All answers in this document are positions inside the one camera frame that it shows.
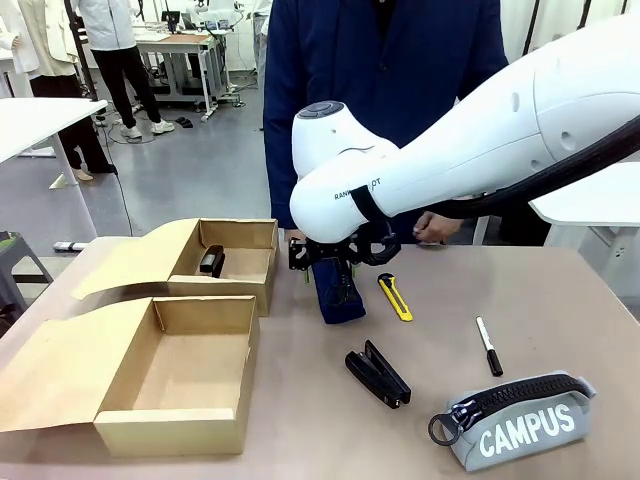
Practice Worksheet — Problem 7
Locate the white marker black cap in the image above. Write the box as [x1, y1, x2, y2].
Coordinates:
[475, 315, 505, 378]

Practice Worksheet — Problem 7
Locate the gray metal stool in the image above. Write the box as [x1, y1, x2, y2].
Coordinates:
[0, 230, 55, 326]

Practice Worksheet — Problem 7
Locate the person's left hand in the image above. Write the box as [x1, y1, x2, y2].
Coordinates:
[413, 210, 462, 246]

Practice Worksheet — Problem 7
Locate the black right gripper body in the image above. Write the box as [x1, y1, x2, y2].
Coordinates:
[308, 236, 369, 265]

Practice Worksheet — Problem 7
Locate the gray CAMPUS pencil pouch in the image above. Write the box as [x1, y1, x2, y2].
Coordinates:
[428, 370, 598, 473]

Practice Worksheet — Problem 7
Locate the black floor cable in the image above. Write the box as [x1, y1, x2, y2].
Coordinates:
[92, 112, 151, 237]

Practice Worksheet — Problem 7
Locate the small cardboard box with lid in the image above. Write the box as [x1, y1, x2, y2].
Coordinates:
[69, 217, 280, 318]

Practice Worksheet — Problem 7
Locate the black tripod pole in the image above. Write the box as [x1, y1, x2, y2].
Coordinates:
[63, 0, 101, 104]

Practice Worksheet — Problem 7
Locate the person in cream coat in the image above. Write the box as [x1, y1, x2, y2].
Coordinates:
[0, 0, 119, 182]

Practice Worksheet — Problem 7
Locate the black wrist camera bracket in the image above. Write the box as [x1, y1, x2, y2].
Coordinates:
[288, 237, 314, 274]

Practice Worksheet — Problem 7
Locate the white table with slim legs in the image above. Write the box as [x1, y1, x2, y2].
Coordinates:
[473, 160, 640, 301]

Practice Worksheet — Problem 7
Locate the navy CAMPUS pencil pouch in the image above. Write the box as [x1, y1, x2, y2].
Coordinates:
[310, 257, 367, 326]

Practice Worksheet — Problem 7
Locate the yellow utility knife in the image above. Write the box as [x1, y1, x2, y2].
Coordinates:
[377, 272, 415, 323]

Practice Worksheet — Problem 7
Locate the person in white jacket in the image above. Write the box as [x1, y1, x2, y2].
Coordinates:
[77, 0, 177, 140]

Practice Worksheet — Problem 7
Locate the black strap on arm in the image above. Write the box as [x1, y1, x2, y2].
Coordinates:
[349, 184, 390, 225]

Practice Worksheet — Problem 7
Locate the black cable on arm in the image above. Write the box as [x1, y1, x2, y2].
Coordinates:
[357, 116, 640, 267]

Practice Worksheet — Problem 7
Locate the black stapler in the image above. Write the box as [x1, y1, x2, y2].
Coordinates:
[199, 244, 227, 278]
[344, 339, 413, 408]

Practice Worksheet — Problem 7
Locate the person in navy jacket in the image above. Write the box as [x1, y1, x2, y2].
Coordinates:
[262, 0, 510, 246]

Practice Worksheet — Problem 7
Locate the large open cardboard box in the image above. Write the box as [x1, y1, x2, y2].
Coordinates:
[0, 294, 262, 459]

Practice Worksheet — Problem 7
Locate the background workbench with equipment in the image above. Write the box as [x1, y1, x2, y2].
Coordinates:
[133, 0, 246, 123]

